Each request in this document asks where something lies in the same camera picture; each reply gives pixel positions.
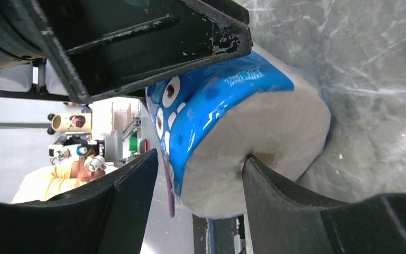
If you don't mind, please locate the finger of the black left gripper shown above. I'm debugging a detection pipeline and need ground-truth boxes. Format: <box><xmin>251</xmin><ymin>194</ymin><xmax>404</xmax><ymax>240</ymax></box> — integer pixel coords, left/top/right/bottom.
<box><xmin>31</xmin><ymin>1</ymin><xmax>252</xmax><ymax>103</ymax></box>

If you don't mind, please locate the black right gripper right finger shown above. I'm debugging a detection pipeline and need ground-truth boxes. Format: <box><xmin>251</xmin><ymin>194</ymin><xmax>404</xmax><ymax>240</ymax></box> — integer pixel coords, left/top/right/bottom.
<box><xmin>242</xmin><ymin>155</ymin><xmax>406</xmax><ymax>253</ymax></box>

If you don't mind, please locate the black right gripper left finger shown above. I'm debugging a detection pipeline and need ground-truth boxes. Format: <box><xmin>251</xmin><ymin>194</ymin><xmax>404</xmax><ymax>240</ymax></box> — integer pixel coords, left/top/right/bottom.
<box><xmin>0</xmin><ymin>149</ymin><xmax>159</xmax><ymax>253</ymax></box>

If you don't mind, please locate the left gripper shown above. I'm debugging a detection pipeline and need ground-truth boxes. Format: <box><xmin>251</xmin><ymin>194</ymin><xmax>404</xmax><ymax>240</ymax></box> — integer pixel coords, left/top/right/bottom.
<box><xmin>0</xmin><ymin>0</ymin><xmax>71</xmax><ymax>76</ymax></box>

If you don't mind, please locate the person in yellow shirt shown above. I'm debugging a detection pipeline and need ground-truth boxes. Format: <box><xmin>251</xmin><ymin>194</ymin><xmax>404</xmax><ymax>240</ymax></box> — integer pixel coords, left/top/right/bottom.
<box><xmin>11</xmin><ymin>156</ymin><xmax>107</xmax><ymax>204</ymax></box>

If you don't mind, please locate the cream mug with ears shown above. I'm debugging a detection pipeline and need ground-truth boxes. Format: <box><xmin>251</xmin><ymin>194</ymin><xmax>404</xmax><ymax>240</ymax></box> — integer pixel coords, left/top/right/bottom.
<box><xmin>47</xmin><ymin>113</ymin><xmax>92</xmax><ymax>135</ymax></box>

